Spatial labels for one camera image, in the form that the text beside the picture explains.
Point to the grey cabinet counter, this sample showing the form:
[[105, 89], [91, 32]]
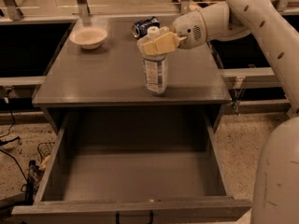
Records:
[[113, 75]]

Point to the clear plastic water bottle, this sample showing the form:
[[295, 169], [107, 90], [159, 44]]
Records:
[[155, 64]]

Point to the white paper bowl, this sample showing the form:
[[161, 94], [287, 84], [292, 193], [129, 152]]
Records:
[[89, 37]]

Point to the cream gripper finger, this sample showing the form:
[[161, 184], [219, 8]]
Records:
[[161, 44]]

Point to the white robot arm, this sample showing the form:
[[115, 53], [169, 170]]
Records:
[[276, 188]]

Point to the blue soda can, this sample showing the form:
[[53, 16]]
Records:
[[139, 28]]

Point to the black wire basket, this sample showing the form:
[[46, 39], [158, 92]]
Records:
[[44, 149]]

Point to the open grey top drawer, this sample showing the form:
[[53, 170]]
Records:
[[110, 162]]

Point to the black drawer handle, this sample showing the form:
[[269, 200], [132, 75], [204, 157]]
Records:
[[134, 218]]

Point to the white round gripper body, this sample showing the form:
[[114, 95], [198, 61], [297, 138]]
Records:
[[188, 29]]

